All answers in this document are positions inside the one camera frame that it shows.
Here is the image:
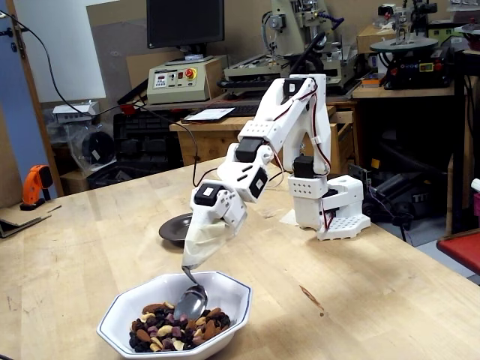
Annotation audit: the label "wooden side bench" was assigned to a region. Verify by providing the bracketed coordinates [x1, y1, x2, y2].
[352, 84, 457, 101]

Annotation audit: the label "black keyboard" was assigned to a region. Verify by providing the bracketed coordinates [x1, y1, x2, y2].
[224, 104, 262, 117]

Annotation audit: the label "bent metal spoon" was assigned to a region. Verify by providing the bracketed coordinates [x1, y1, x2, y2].
[173, 264, 209, 322]

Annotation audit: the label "small white box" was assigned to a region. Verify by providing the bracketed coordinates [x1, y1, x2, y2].
[52, 100, 101, 125]

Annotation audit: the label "robot controller circuit board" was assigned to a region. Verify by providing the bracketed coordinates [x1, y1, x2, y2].
[347, 161, 373, 188]

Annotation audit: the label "black plastic tool case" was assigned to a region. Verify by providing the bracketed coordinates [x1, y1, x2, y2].
[112, 110, 185, 170]

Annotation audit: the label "white paper sheet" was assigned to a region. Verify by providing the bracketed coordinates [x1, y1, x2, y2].
[181, 106, 236, 124]

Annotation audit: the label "taped white fixed gripper finger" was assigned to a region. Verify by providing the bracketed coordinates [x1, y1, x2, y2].
[181, 213, 215, 267]

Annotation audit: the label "blue door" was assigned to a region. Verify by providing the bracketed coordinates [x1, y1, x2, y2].
[0, 0, 50, 207]

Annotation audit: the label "orange black hand tool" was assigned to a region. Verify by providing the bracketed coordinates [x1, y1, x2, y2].
[19, 164, 54, 211]

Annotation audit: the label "dark brown plate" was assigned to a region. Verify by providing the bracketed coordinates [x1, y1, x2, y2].
[158, 212, 194, 248]

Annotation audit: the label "taped white moving gripper finger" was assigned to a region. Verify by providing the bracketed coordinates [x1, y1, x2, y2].
[190, 188, 248, 270]

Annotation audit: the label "plastic bag with black spool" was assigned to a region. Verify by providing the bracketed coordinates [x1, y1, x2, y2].
[63, 121, 117, 177]

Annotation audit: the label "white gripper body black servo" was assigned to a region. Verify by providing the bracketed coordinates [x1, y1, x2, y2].
[189, 179, 227, 219]

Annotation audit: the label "trail mix nuts and raisins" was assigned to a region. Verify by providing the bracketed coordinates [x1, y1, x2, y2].
[128, 301, 232, 353]

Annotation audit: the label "flat cardboard piece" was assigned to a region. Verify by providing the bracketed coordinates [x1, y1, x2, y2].
[0, 204, 63, 239]

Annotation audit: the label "cardboard box on shelf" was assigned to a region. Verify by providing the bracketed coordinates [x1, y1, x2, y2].
[355, 24, 398, 53]

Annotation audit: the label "thin black hanging cable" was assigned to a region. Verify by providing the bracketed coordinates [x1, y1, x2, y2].
[0, 10, 218, 188]

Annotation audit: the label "red chair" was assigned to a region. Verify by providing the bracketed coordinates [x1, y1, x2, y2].
[436, 228, 480, 277]

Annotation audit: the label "black scroll saw green table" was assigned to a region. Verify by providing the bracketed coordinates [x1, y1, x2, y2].
[369, 0, 457, 91]

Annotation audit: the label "beige controller box red button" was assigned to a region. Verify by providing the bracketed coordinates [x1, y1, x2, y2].
[146, 55, 229, 105]

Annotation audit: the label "beige cnc milling machine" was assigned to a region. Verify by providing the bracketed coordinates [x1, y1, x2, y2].
[219, 0, 363, 95]

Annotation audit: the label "white octagonal bowl blue rim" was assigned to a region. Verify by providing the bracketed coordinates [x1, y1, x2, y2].
[96, 271, 252, 359]

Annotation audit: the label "wooden workbench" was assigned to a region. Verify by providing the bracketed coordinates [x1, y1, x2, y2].
[169, 104, 359, 177]

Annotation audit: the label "black computer monitor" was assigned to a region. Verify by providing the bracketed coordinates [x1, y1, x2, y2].
[145, 0, 226, 65]

